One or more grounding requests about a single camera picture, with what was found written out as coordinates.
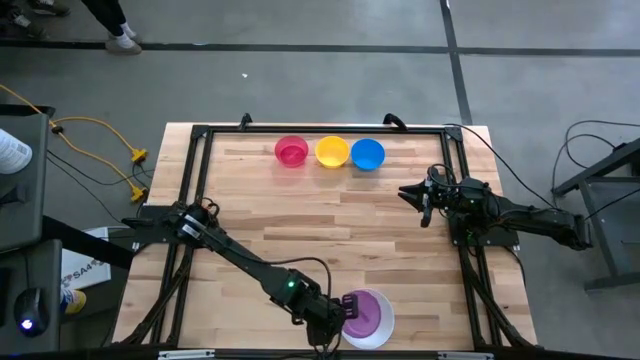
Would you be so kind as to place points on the black aluminium table frame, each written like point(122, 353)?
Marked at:
point(325, 129)

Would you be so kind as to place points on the person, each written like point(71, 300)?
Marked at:
point(122, 44)
point(74, 301)
point(22, 21)

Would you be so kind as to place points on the dark grey desk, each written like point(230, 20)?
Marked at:
point(30, 265)

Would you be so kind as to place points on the dark grey cabinet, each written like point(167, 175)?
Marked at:
point(25, 200)

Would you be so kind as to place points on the black metal stand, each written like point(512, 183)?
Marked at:
point(600, 200)

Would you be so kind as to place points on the silver frame bracket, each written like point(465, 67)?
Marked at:
point(465, 356)
point(185, 355)

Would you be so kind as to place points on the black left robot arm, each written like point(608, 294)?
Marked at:
point(240, 255)

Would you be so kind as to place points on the white labelled bottle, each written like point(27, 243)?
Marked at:
point(12, 152)

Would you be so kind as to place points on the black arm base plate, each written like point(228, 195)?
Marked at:
point(150, 236)
point(506, 240)

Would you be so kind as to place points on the blue plastic bowl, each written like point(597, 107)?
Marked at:
point(368, 154)

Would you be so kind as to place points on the black computer mouse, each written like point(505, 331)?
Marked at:
point(31, 310)

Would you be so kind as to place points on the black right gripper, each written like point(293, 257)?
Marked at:
point(437, 196)

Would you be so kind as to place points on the white printed cardboard box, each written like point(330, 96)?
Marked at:
point(85, 270)

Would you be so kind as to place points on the purple plastic bowl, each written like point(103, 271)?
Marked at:
point(367, 315)

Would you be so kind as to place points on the large white bowl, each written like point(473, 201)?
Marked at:
point(382, 325)

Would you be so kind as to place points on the black frame clamp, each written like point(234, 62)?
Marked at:
point(395, 120)
point(245, 121)

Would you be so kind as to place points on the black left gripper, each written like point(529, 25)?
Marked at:
point(322, 316)

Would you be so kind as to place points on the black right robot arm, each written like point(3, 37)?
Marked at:
point(530, 217)

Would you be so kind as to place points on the pink plastic bowl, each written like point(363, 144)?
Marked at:
point(291, 151)

